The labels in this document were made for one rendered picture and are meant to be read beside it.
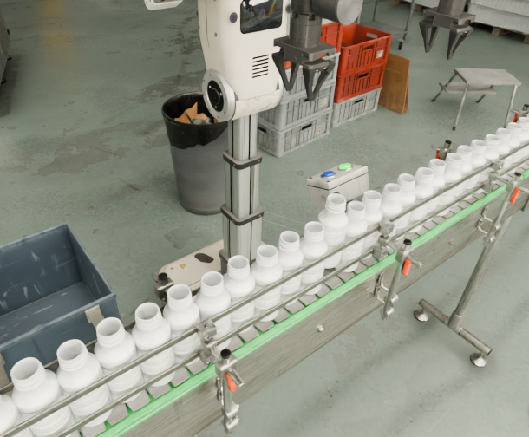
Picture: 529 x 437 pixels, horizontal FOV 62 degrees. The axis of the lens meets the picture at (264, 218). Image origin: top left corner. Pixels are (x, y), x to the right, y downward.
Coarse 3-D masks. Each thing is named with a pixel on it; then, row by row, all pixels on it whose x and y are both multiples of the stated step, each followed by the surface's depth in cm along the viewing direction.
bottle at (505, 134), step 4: (500, 128) 121; (504, 128) 121; (496, 132) 121; (500, 132) 122; (504, 132) 122; (508, 132) 121; (500, 136) 120; (504, 136) 119; (508, 136) 119; (500, 140) 120; (504, 140) 120; (500, 144) 121; (504, 144) 121; (500, 148) 121; (504, 148) 121; (508, 148) 121; (500, 152) 121; (504, 152) 121; (508, 152) 122; (500, 156) 122; (504, 160) 124
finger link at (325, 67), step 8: (288, 56) 80; (296, 56) 78; (304, 56) 78; (304, 64) 77; (312, 64) 77; (320, 64) 78; (328, 64) 79; (304, 72) 78; (312, 72) 78; (328, 72) 81; (304, 80) 80; (312, 80) 80; (320, 80) 82; (312, 96) 84
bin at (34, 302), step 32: (64, 224) 117; (0, 256) 110; (32, 256) 116; (64, 256) 122; (0, 288) 115; (32, 288) 121; (64, 288) 127; (96, 288) 115; (0, 320) 118; (32, 320) 118; (64, 320) 93; (96, 320) 95; (0, 352) 88; (32, 352) 93; (0, 384) 83
